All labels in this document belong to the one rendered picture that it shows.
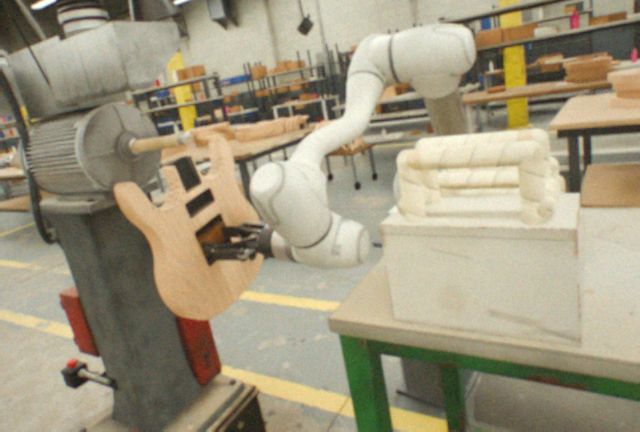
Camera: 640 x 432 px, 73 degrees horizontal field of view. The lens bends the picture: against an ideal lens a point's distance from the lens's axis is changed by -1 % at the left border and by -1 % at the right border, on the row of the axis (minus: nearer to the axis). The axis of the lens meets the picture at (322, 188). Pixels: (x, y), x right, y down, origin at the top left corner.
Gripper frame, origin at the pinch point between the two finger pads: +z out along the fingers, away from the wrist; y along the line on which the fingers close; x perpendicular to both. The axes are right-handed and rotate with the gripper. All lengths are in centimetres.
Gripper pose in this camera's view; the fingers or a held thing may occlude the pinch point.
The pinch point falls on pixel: (215, 239)
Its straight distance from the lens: 112.4
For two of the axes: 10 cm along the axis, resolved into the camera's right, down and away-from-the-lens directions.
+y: 4.5, -4.5, 7.7
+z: -8.5, 0.4, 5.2
